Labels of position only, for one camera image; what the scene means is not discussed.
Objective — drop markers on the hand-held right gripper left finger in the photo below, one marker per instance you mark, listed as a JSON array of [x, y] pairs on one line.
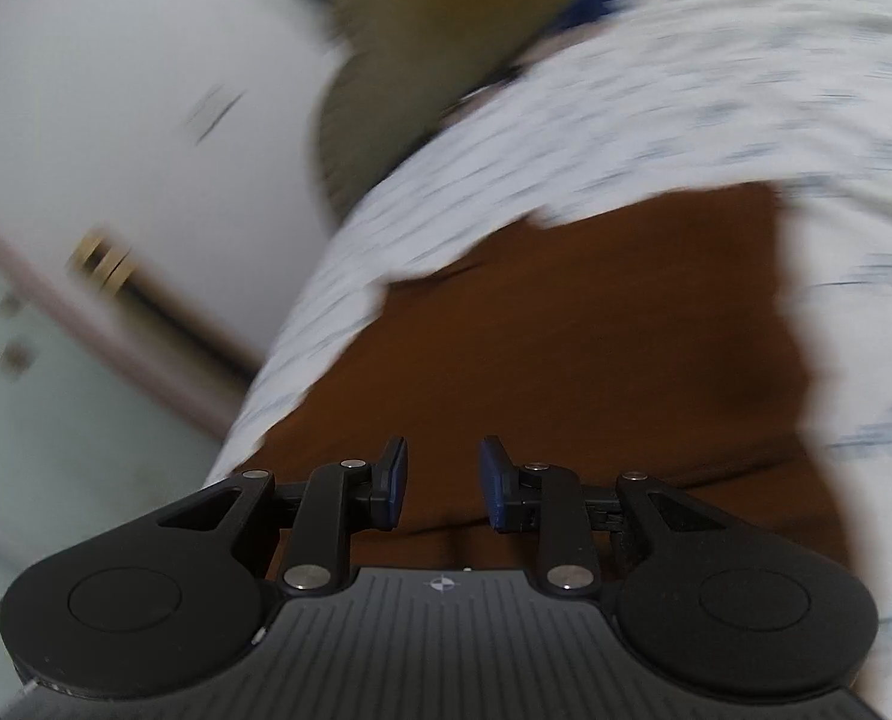
[[393, 484]]

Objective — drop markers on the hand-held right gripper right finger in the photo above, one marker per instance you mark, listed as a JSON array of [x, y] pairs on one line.
[[495, 484]]

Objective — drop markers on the brown knit sweater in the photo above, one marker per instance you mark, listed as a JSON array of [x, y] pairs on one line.
[[566, 360]]

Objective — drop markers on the gold door fitting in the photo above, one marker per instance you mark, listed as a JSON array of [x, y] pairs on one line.
[[102, 259]]

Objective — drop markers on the white script-printed bedsheet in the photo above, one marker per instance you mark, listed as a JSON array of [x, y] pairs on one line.
[[716, 90]]

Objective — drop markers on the olive padded headboard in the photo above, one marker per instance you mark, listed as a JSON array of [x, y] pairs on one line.
[[431, 30]]

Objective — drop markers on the dark blue cloth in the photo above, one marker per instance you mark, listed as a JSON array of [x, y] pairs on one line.
[[594, 4]]

